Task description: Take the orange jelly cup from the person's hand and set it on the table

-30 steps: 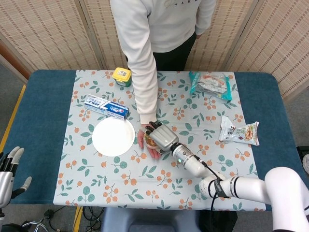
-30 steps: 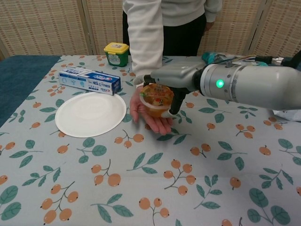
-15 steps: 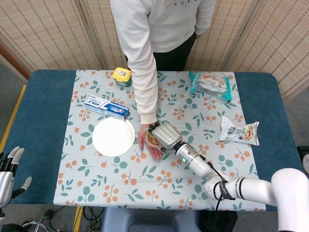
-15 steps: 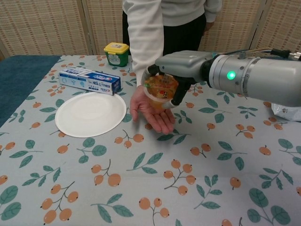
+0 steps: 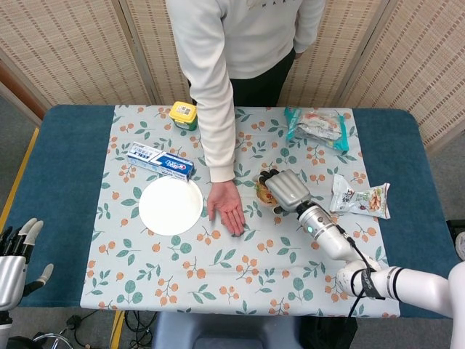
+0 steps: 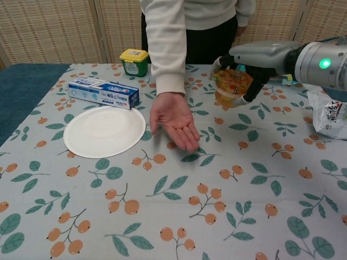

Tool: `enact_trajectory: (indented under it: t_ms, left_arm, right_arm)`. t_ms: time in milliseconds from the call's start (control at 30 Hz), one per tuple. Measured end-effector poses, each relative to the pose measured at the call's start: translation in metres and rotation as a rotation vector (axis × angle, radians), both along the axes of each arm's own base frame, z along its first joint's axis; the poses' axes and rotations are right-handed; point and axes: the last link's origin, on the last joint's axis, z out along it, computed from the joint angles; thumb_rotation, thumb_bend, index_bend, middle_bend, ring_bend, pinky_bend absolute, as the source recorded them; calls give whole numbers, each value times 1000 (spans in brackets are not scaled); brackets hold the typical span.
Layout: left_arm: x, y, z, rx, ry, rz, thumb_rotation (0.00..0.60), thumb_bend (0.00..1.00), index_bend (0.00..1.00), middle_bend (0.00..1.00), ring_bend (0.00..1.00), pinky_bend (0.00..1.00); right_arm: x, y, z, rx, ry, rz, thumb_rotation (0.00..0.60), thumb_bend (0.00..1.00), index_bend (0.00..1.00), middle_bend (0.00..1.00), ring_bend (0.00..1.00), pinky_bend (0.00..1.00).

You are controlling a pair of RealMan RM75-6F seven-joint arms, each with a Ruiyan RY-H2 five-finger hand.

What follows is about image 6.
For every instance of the person's bare left hand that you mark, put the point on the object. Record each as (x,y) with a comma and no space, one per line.
(240,30)

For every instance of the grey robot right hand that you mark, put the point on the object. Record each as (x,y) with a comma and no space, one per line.
(263,55)

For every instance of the person's bare right hand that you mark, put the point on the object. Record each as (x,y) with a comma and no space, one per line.
(176,116)

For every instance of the orange fruit jelly cup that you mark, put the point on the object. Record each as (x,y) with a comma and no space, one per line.
(230,84)

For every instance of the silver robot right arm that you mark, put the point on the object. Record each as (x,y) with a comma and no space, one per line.
(325,73)

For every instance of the person's white sleeved left forearm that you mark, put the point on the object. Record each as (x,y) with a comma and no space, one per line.
(246,12)

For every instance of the person's white sleeved right forearm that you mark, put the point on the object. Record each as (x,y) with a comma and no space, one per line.
(166,48)

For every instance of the person's white sweater torso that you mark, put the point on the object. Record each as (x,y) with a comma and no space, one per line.
(208,13)

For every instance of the teal plastic snack bag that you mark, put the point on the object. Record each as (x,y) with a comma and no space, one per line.
(290,80)

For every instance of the green tub with yellow lid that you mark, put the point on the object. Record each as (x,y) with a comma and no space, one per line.
(134,63)

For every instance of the white paper plate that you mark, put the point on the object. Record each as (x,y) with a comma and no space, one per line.
(104,131)

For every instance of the blue white toothpaste box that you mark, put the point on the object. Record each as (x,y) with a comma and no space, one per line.
(104,92)

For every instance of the floral leaf print tablecloth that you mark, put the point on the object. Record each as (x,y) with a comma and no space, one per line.
(173,203)

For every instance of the white crinkled snack bag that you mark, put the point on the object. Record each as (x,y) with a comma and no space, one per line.
(329,116)

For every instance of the woven bamboo folding screen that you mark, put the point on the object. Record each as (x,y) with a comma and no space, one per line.
(54,32)

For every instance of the dark teal table cover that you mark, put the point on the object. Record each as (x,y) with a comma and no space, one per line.
(21,89)

